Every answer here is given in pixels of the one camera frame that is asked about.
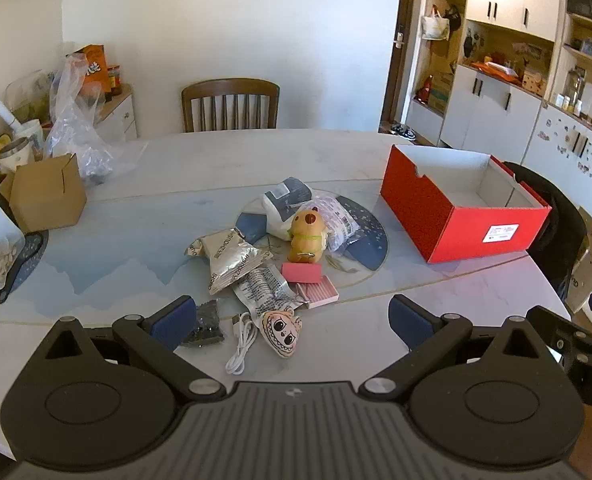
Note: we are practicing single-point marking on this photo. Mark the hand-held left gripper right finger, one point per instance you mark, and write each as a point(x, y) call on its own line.
point(409, 324)

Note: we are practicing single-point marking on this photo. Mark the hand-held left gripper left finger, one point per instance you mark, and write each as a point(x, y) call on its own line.
point(175, 321)

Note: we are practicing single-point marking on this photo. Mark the small black bead packet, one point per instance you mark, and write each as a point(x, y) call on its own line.
point(203, 325)

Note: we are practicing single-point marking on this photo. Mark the silver snack packet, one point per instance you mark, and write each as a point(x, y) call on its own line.
point(228, 260)

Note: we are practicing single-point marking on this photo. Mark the red cardboard box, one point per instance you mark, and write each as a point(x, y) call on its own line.
point(475, 230)

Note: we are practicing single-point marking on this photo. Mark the clear purple-print plastic bag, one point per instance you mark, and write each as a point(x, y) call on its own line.
point(341, 220)

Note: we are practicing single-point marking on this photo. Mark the yellow plush toy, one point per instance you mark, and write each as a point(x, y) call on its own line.
point(306, 232)

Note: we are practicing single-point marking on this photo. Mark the white marble desktop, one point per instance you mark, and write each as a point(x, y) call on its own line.
point(176, 170)

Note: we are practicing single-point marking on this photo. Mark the chair with black jacket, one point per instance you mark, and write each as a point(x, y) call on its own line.
point(560, 230)

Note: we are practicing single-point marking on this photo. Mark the clear packet with black print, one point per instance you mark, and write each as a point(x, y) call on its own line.
point(263, 287)

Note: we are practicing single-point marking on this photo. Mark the pink striped tray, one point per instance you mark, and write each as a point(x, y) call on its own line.
point(320, 292)

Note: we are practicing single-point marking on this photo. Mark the cartoon face plush charm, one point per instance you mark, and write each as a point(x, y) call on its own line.
point(281, 332)

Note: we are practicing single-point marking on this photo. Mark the small pink box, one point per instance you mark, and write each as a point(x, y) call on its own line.
point(301, 273)

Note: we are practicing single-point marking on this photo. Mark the white and navy packet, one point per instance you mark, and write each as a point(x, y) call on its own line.
point(283, 205)

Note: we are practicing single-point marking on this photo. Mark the dark mesh paddle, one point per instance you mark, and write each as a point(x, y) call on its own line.
point(26, 260)

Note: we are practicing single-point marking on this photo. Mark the brown cardboard box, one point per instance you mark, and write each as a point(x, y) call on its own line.
point(46, 195)

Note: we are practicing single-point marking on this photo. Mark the slippers and shoes on floor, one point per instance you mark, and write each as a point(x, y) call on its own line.
point(408, 133)

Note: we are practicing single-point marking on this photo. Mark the dark sneaker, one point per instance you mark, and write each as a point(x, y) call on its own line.
point(396, 128)

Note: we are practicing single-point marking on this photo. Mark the small white cabinet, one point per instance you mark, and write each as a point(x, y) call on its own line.
point(121, 117)

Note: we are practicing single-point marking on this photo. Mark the clear plastic bags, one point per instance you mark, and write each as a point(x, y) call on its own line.
point(76, 125)

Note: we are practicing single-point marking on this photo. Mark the glass storage jar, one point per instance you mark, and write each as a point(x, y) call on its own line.
point(574, 85)

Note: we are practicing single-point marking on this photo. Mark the wooden chair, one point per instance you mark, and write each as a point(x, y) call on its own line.
point(231, 105)

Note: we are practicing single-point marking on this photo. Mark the white cup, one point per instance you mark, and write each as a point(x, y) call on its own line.
point(33, 135)

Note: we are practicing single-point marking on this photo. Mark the red bag on shelf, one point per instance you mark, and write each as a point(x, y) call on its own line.
point(424, 90)

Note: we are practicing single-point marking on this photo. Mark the dark sauce jars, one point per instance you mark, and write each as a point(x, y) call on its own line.
point(115, 82)

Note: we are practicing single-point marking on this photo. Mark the brown door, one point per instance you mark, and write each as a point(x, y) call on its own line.
point(400, 75)

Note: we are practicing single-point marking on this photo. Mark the orange packets on shelf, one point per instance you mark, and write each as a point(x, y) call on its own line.
point(495, 70)

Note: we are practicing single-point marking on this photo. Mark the orange snack box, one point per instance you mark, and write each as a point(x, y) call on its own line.
point(95, 67)

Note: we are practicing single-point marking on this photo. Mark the white roll with red cap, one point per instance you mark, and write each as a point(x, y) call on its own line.
point(3, 110)

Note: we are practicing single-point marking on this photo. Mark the white tote bag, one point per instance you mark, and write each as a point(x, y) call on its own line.
point(434, 26)

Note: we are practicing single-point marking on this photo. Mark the white wall cabinet unit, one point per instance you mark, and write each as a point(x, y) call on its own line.
point(495, 110)

